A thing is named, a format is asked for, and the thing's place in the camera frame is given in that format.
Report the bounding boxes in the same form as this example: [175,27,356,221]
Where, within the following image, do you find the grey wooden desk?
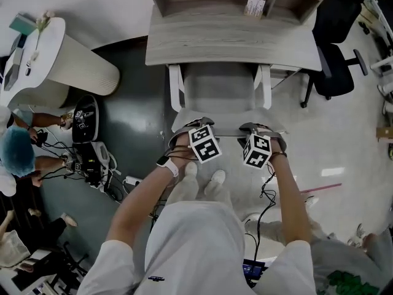
[144,4,323,89]

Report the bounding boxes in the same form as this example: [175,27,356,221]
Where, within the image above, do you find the white round ribbed table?
[0,17,121,110]

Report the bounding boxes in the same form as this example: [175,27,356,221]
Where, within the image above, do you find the person's left hand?
[175,133,193,160]

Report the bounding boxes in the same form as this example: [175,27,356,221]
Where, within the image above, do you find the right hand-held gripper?
[238,121,289,170]

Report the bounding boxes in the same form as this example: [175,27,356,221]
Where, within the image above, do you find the person's right hand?
[270,140,287,154]

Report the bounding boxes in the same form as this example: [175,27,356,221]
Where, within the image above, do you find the white office desk row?
[357,0,393,71]

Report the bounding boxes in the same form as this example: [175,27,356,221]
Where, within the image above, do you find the black office chair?
[300,0,369,109]

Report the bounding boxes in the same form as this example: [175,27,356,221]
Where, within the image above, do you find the person's right forearm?
[270,154,313,246]

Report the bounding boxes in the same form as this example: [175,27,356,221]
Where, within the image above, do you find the white printed card box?
[244,0,267,20]

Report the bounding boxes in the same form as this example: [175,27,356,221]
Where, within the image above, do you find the person's left forearm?
[106,161,179,245]

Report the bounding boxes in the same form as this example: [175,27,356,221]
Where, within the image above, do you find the spare grey gripper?
[74,109,95,130]

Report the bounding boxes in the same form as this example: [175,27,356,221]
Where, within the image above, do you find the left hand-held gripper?
[168,117,223,165]

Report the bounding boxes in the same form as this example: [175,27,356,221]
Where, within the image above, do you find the cardboard box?
[376,127,393,144]

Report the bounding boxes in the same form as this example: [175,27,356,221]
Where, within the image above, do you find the person's left white shoe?
[184,161,199,178]

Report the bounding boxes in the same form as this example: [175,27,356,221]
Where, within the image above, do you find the grey flat box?
[2,49,24,92]

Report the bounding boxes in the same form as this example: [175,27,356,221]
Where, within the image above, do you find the white chair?
[168,62,290,138]

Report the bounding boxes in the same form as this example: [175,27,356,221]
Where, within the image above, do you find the black device with blue screen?
[242,258,267,289]

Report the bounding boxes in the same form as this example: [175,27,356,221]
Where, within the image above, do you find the tangle of black cables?
[33,129,145,203]

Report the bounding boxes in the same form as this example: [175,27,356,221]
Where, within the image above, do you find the teal box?
[9,13,37,35]

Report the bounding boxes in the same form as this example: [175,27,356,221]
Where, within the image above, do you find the person's white shoe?
[209,169,227,186]
[184,161,199,178]

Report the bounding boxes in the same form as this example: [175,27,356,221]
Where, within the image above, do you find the person's right white shoe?
[209,169,227,186]

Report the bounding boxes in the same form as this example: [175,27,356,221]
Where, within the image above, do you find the red floor tape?
[300,183,343,194]

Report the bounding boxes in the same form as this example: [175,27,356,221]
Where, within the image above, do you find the person's white t-shirt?
[76,201,317,295]

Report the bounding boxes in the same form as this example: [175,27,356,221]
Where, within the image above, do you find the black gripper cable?
[244,161,278,258]

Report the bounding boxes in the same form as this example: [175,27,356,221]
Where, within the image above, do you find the person's light trousers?
[165,173,235,215]

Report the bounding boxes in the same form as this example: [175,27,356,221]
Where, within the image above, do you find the black electronics pack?
[72,141,118,194]

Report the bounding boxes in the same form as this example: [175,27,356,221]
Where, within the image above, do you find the white smartwatch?
[156,155,180,178]

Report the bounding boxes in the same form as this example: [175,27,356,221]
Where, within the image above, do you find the pink flower stem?
[31,10,55,61]

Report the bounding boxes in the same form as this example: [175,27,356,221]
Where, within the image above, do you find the black oval case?
[71,94,100,144]

